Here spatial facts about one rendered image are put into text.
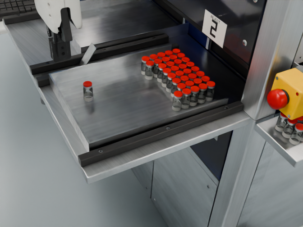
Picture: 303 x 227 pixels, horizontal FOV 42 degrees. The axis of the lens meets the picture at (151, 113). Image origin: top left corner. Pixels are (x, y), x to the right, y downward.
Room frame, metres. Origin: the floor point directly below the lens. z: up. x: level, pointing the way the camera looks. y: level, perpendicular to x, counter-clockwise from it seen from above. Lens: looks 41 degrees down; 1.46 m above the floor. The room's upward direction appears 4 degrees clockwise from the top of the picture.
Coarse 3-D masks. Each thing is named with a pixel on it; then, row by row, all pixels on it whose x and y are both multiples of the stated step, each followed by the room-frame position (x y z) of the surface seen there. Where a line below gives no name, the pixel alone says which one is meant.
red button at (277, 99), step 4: (272, 92) 0.61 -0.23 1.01; (276, 92) 0.61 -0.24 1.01; (280, 92) 0.61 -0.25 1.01; (284, 92) 0.61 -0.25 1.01; (268, 96) 0.61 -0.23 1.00; (272, 96) 0.61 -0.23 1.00; (276, 96) 0.60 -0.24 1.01; (280, 96) 0.60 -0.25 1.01; (284, 96) 0.60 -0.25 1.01; (268, 100) 0.61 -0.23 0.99; (272, 100) 0.60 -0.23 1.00; (276, 100) 0.60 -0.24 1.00; (280, 100) 0.59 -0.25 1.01; (284, 100) 0.60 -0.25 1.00; (272, 104) 0.60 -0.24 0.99; (276, 104) 0.59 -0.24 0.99; (280, 104) 0.59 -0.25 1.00; (284, 104) 0.59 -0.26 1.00; (272, 108) 0.60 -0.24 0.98; (276, 108) 0.59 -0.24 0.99; (280, 108) 0.59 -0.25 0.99
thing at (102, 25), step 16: (96, 0) 1.18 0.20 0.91; (112, 0) 1.21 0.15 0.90; (128, 0) 1.24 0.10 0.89; (144, 0) 1.26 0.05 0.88; (96, 16) 1.12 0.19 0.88; (112, 16) 1.13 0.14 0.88; (128, 16) 1.14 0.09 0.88; (144, 16) 1.14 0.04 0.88; (160, 16) 1.15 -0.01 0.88; (80, 32) 1.02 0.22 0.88; (96, 32) 1.02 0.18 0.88; (112, 32) 1.03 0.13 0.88; (128, 32) 1.03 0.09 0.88; (144, 32) 0.98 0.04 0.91; (160, 32) 1.01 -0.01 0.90; (176, 32) 1.04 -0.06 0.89; (80, 48) 0.88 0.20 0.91
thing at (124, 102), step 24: (168, 48) 0.92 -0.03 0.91; (72, 72) 0.78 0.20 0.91; (96, 72) 0.81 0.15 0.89; (120, 72) 0.83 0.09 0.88; (72, 96) 0.71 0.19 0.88; (96, 96) 0.72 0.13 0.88; (120, 96) 0.73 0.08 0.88; (144, 96) 0.73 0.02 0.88; (168, 96) 0.74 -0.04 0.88; (72, 120) 0.61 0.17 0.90; (96, 120) 0.64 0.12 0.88; (120, 120) 0.64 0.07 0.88; (144, 120) 0.65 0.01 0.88; (168, 120) 0.62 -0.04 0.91; (96, 144) 0.54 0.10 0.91
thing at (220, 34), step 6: (204, 18) 0.87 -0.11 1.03; (210, 18) 0.85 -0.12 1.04; (216, 18) 0.83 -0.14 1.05; (204, 24) 0.87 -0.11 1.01; (210, 24) 0.85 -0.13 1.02; (222, 24) 0.81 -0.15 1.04; (204, 30) 0.86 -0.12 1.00; (216, 30) 0.83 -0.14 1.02; (222, 30) 0.81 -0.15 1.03; (210, 36) 0.84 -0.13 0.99; (216, 36) 0.82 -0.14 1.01; (222, 36) 0.80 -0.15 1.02; (216, 42) 0.82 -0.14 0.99; (222, 42) 0.80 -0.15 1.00
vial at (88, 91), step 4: (84, 88) 0.70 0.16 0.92; (88, 88) 0.70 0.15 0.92; (92, 88) 0.71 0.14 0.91; (84, 92) 0.70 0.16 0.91; (88, 92) 0.70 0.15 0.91; (92, 92) 0.71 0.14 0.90; (84, 96) 0.70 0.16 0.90; (88, 96) 0.70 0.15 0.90; (92, 96) 0.71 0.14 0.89; (88, 100) 0.70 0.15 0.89
